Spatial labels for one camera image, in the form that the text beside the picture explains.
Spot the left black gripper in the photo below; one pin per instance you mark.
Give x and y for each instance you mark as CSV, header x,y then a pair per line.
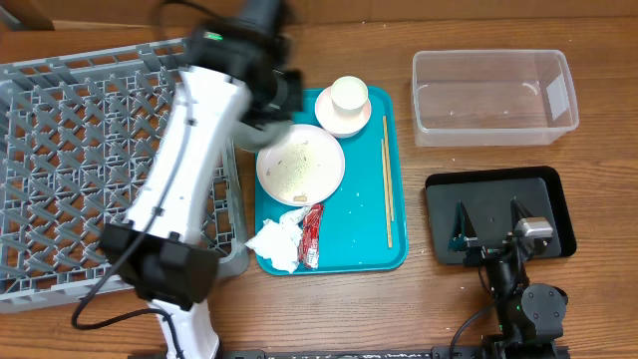
x,y
290,100

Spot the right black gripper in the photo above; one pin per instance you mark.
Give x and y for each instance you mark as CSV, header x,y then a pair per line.
x,y
462,232

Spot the grey plastic dish rack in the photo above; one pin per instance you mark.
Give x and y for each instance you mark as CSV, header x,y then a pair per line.
x,y
78,137

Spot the black tray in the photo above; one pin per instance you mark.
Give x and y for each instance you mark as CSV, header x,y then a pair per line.
x,y
487,197

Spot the grey white bowl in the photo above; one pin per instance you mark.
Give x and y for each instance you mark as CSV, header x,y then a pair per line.
x,y
254,139

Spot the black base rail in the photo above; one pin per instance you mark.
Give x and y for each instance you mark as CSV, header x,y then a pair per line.
x,y
436,352

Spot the clear plastic bin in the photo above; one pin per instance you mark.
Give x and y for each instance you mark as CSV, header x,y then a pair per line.
x,y
473,98

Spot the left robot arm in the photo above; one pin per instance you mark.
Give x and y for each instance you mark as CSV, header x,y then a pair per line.
x,y
234,77

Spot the wooden chopstick right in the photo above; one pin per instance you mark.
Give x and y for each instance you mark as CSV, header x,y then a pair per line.
x,y
388,167

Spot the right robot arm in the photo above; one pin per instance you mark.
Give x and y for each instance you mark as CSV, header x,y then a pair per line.
x,y
529,315

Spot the red snack wrapper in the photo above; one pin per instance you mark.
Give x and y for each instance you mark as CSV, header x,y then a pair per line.
x,y
308,249

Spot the white cup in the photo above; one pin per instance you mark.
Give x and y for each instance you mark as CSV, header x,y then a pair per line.
x,y
349,95

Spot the teal serving tray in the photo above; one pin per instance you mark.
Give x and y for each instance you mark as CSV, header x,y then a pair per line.
x,y
353,235

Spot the white napkin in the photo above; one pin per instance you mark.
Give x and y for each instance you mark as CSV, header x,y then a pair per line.
x,y
279,240

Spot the large white plate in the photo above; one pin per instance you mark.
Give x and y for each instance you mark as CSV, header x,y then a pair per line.
x,y
304,168

